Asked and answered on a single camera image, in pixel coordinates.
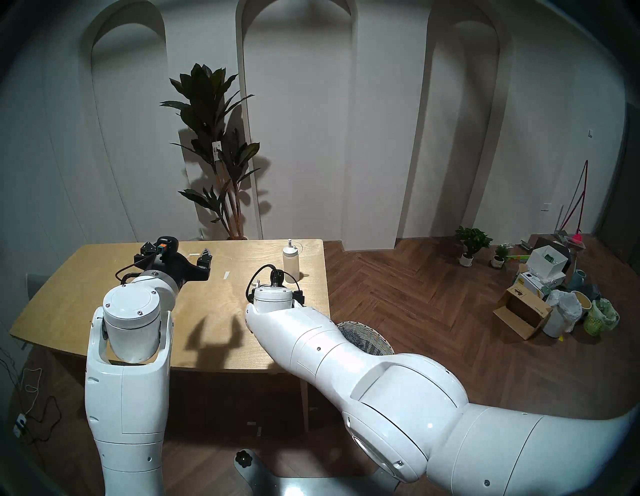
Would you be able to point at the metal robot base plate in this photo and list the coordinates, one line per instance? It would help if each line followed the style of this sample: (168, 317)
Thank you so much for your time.
(300, 487)

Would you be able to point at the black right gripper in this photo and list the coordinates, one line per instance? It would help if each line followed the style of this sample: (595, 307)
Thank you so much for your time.
(298, 297)

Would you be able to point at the black base knob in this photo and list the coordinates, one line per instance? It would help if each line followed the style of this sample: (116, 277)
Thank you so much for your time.
(243, 458)

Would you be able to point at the white squeeze bottle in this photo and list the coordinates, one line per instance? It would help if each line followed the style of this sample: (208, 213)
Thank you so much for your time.
(291, 265)

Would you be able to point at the green yellow flat packet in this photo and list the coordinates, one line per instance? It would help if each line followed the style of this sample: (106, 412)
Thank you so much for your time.
(520, 257)

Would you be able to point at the teal vase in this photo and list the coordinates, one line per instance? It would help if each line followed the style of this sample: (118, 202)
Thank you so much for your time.
(579, 277)

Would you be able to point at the light wooden table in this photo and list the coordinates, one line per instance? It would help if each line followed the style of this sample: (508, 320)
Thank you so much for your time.
(75, 300)

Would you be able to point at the tiny potted plant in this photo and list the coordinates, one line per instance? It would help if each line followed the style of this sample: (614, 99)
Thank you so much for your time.
(500, 252)

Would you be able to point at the dark grey door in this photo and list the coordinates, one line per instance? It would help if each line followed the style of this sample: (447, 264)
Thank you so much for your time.
(622, 200)

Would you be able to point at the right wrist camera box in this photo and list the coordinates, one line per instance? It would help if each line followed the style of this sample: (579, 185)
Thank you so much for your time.
(277, 277)

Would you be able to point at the tall dark leafy plant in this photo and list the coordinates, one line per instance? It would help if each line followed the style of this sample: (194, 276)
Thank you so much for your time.
(205, 100)

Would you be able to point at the brown cardboard box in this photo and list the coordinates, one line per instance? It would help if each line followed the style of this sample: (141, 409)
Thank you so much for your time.
(525, 310)

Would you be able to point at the white power strip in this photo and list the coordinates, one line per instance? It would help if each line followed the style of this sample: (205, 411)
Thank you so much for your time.
(21, 422)

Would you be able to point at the white open box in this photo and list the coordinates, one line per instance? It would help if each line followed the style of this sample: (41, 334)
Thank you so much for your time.
(542, 262)

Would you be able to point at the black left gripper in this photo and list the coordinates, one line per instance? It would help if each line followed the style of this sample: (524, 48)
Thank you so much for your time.
(175, 270)

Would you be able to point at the white woven basket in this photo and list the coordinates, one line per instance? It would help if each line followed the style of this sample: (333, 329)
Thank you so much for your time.
(370, 337)

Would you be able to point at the white bin with bag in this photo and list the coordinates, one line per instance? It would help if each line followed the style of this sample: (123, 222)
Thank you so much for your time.
(562, 312)

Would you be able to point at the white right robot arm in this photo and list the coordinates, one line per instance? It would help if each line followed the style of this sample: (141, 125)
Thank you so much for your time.
(400, 400)

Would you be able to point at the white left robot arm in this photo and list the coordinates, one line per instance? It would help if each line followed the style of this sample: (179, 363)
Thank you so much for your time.
(127, 400)

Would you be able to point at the bushy small potted plant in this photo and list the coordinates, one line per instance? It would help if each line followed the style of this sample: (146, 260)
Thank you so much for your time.
(472, 237)

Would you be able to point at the cream bucket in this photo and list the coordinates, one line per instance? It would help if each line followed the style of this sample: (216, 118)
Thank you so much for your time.
(582, 300)

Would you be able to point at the white box yellow label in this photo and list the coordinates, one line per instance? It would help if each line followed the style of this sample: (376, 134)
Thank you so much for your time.
(530, 282)

